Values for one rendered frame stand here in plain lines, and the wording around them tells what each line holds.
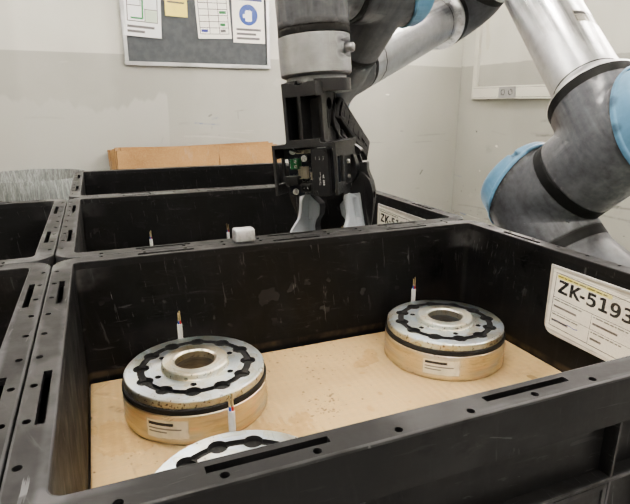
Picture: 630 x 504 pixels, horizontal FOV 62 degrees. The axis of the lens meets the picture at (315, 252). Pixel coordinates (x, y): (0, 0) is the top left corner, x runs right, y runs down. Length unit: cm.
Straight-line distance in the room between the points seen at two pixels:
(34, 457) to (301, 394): 25
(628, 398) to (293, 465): 16
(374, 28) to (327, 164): 18
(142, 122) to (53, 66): 54
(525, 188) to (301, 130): 32
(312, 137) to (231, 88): 302
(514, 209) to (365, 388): 39
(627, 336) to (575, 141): 31
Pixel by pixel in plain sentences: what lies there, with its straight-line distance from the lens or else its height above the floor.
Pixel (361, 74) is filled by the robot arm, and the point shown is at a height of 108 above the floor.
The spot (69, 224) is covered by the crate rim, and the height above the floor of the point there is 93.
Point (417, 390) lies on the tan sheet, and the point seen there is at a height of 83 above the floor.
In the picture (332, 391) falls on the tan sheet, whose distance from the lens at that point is 43.
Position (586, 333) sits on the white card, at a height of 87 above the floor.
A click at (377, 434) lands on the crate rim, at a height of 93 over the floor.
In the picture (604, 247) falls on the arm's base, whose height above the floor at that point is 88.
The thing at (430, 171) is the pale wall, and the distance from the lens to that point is 437.
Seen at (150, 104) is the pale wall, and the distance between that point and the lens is 345.
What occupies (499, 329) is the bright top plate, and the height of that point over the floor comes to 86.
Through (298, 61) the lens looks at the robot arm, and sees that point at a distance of 55.
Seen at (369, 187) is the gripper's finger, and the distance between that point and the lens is 58.
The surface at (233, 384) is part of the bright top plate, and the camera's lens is 38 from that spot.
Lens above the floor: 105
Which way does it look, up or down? 16 degrees down
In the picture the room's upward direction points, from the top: straight up
